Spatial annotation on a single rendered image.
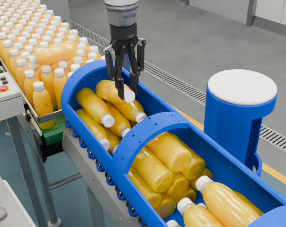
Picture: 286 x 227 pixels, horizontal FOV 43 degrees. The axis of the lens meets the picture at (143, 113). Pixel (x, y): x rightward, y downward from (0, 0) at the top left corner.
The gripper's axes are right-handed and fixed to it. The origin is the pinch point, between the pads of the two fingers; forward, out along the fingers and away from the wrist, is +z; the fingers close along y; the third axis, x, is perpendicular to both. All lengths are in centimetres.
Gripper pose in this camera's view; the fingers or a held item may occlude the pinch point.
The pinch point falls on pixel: (127, 86)
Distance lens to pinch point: 110.5
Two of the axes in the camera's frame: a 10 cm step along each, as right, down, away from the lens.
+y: 8.6, -3.2, 4.1
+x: -5.1, -4.8, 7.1
